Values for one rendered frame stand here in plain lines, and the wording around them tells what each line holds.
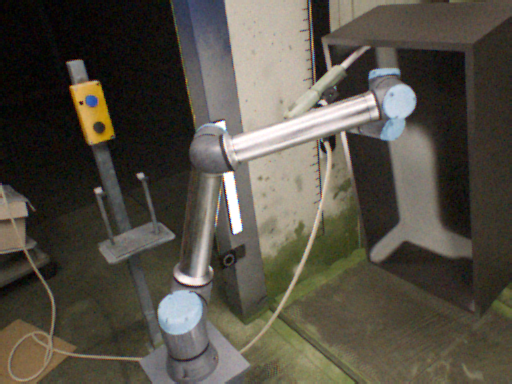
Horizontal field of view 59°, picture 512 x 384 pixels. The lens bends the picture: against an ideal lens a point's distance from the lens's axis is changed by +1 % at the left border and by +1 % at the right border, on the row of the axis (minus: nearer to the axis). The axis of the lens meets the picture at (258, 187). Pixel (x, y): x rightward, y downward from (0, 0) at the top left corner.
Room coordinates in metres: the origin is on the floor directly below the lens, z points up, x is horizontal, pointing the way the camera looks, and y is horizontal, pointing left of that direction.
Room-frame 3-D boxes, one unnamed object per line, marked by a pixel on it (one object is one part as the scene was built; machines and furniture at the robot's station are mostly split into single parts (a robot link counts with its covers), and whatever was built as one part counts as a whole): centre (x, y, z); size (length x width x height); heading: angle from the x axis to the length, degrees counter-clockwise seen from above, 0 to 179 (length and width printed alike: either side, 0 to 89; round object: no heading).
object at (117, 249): (1.89, 0.62, 0.95); 0.26 x 0.15 x 0.32; 122
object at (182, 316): (1.23, 0.32, 0.83); 0.17 x 0.15 x 0.18; 176
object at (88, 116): (1.98, 0.68, 1.42); 0.12 x 0.06 x 0.26; 122
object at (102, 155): (2.03, 0.71, 0.82); 0.06 x 0.06 x 1.64; 32
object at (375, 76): (1.34, -0.42, 1.52); 0.12 x 0.09 x 0.12; 176
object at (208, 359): (1.23, 0.32, 0.69); 0.19 x 0.19 x 0.10
